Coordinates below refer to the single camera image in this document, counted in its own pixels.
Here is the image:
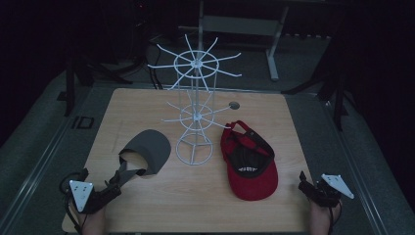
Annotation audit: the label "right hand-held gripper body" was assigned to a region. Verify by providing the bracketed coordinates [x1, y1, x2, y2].
[302, 173, 355, 209]

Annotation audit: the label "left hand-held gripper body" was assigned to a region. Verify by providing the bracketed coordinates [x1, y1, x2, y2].
[69, 179, 115, 215]

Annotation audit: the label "grey sun visor cap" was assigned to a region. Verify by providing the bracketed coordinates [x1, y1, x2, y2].
[112, 128, 172, 190]

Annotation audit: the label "person's left hand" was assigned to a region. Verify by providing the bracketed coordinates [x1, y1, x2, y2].
[77, 206, 108, 235]

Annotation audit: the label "person's right hand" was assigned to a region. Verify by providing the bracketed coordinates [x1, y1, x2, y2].
[309, 199, 343, 235]

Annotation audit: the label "red baseball cap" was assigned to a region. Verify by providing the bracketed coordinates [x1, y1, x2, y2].
[219, 119, 279, 202]

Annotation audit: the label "black tripod stand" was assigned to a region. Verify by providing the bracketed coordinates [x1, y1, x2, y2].
[57, 55, 134, 118]
[281, 38, 358, 132]

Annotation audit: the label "black floor bracket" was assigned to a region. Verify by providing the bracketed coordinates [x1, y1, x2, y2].
[70, 115, 96, 130]

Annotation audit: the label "white wire display rack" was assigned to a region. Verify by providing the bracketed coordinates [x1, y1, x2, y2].
[147, 33, 243, 166]

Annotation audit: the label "black floor cables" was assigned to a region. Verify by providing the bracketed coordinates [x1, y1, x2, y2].
[147, 38, 164, 91]

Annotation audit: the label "white metal desk frame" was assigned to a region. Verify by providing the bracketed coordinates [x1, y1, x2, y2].
[177, 0, 292, 82]

